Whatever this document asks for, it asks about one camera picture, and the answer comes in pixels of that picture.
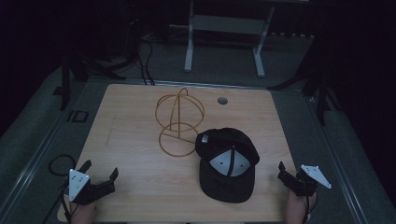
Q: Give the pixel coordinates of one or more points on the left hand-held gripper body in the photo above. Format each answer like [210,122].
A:
[81,186]

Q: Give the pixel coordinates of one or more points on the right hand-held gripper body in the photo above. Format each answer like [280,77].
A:
[308,182]

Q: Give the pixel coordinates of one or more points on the black cap with grey panels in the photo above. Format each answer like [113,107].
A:
[229,168]

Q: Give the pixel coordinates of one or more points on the person's left hand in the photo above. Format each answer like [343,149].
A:
[82,214]

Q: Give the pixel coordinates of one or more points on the person's right hand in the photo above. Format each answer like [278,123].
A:
[297,208]

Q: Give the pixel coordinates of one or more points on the black tripod stand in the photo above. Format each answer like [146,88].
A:
[65,84]
[320,90]

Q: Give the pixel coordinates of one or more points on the grey round table grommet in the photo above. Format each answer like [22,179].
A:
[222,100]

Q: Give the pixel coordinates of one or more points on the white metal frame stand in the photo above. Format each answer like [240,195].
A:
[227,24]

